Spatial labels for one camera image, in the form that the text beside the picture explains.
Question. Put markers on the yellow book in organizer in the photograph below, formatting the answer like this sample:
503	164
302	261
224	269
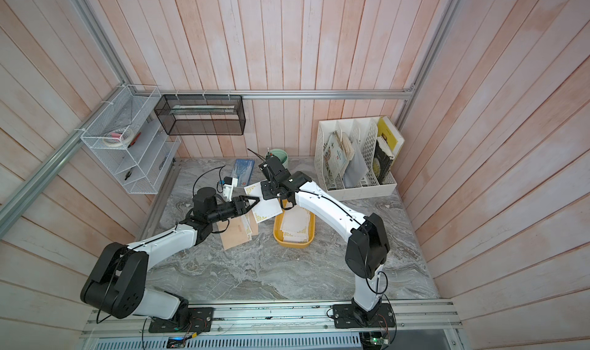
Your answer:
390	134

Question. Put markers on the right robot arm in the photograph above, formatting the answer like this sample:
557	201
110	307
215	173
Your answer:
365	235

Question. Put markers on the white plastic file organizer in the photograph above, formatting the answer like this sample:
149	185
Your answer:
363	133

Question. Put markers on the tape roll on shelf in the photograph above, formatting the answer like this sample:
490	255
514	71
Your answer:
118	138

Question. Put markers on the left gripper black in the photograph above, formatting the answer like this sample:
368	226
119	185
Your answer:
240	204

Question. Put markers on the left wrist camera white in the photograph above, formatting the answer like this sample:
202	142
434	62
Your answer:
228	185

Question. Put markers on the grey folder in organizer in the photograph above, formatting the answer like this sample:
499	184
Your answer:
356	169

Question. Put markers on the black mesh wall basket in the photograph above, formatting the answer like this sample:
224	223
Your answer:
201	114

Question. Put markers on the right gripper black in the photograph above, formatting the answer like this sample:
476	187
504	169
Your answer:
265	190

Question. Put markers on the white mesh wall shelf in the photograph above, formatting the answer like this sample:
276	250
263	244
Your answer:
141	167

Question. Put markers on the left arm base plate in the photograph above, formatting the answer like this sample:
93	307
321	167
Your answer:
189	319

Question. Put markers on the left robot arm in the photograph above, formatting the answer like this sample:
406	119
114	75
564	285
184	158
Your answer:
117	283

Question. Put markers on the white yellow-pattern paper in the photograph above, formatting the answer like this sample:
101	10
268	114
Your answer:
266	208
247	227

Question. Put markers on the green pen holder cup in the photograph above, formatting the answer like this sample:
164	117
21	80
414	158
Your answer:
281	155

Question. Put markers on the pink lined paper sheet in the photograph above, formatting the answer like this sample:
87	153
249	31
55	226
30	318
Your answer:
253	224

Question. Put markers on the blue booklet on table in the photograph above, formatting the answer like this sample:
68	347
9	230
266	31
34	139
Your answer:
242	171

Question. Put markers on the stack of stationery paper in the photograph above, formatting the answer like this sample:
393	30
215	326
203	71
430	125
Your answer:
295	225

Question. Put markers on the dark book in organizer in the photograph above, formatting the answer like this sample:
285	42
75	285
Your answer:
382	159

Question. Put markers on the yellow plastic storage box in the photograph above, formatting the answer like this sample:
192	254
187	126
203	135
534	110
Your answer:
278	235

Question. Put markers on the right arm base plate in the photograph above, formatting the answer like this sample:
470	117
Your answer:
352	316

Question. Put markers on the illustrated magazine in organizer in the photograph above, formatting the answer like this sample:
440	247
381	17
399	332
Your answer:
338	152

